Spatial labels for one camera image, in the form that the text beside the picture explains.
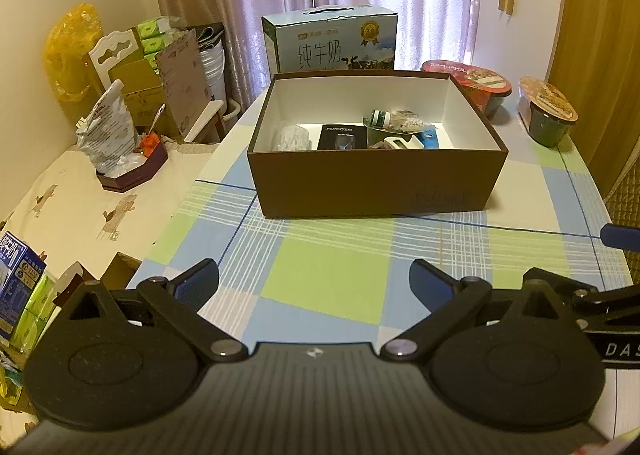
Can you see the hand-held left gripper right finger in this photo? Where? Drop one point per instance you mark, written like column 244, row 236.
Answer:
column 432, row 280

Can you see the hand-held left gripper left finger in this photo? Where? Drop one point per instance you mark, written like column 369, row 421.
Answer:
column 197, row 280

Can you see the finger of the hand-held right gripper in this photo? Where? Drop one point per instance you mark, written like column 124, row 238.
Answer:
column 620, row 236
column 570, row 285

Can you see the brown storage box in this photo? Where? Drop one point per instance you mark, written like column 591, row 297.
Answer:
column 375, row 185

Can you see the blue cream tube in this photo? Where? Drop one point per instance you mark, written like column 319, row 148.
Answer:
column 431, row 140

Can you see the cotton swab pack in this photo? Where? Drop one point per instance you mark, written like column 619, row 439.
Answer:
column 411, row 121

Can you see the green blister card with bottle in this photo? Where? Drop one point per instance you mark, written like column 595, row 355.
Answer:
column 380, row 120

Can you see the black shaver box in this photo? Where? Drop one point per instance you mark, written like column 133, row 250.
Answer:
column 342, row 137

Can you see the blue floss pick box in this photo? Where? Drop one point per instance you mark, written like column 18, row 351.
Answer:
column 291, row 137

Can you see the checkered cloth desktop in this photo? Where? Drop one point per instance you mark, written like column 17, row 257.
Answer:
column 320, row 275

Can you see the quilted chair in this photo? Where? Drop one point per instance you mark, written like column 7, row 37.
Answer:
column 625, row 205

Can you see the brown open cardboard box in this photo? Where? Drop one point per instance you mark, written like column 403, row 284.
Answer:
column 122, row 267

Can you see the orange trinket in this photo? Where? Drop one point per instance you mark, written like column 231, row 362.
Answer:
column 150, row 144

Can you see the cream printed cloth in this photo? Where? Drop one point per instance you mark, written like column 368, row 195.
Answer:
column 60, row 215

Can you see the white wooden board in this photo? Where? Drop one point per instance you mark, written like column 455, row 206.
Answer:
column 202, row 120

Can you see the green tissue pack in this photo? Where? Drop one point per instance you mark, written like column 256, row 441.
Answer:
column 35, row 310

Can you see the metal spoon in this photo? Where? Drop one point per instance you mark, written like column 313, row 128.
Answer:
column 157, row 117

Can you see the blue carton box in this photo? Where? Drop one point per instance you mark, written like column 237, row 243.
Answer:
column 15, row 285

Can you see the wooden door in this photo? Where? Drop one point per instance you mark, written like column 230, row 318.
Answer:
column 595, row 35

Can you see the red lid noodle bowl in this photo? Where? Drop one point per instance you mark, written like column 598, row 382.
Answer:
column 475, row 80

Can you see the white bucket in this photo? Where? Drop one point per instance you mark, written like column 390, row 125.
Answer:
column 212, row 72

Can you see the green tissue packs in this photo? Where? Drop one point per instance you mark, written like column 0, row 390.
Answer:
column 152, row 40

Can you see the white chair back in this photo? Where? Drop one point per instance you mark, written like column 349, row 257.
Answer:
column 100, row 55

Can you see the dark paper bag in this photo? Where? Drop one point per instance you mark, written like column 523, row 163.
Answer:
column 207, row 32

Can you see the milk carton case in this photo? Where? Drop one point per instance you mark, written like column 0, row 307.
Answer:
column 325, row 42

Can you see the yellow plastic bag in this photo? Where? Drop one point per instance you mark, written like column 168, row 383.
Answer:
column 65, row 50

